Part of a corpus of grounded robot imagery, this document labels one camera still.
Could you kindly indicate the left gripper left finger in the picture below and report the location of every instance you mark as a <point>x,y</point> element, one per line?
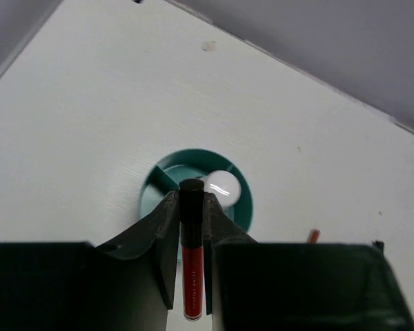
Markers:
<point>126,283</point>

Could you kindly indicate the teal round organizer container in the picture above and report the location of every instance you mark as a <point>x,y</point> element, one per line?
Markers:
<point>194,172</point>

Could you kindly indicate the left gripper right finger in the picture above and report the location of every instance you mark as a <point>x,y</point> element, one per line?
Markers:
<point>296,286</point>

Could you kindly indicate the red lip gloss tube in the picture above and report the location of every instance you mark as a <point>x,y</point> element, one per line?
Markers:
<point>313,236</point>
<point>191,204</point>

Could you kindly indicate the white round bottle in organizer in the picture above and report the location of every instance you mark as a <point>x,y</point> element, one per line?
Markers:
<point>225,186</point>

